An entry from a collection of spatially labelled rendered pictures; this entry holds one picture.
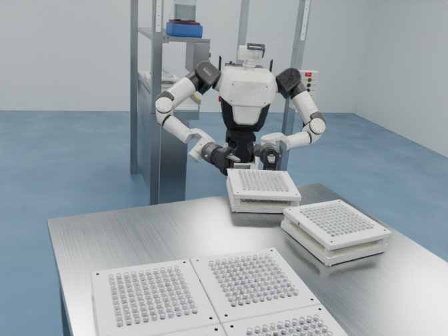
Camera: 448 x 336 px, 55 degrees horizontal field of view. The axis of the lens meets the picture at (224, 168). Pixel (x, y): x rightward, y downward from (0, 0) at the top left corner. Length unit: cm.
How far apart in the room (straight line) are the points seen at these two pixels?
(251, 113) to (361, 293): 115
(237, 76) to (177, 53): 424
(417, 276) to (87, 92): 542
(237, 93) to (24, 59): 448
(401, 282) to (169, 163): 216
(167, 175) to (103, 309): 229
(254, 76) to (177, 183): 139
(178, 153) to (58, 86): 338
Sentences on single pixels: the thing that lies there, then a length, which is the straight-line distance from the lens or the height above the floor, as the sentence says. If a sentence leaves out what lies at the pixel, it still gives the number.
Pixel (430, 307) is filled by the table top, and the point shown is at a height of 89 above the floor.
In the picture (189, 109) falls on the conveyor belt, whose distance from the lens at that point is 295.
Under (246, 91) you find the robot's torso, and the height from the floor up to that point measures 119.
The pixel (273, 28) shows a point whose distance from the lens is 296.
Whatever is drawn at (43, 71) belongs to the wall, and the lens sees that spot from 626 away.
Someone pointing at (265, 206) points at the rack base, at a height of 91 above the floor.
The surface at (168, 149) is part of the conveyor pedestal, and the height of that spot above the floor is 55.
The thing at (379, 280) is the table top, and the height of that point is 89.
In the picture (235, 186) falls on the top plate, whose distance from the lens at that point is 158.
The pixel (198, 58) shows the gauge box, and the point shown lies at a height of 122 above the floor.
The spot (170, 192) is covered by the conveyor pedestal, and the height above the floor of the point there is 21.
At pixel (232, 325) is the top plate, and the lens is 96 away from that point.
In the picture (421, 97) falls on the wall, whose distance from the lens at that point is 637.
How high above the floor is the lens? 159
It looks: 21 degrees down
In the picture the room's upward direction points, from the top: 5 degrees clockwise
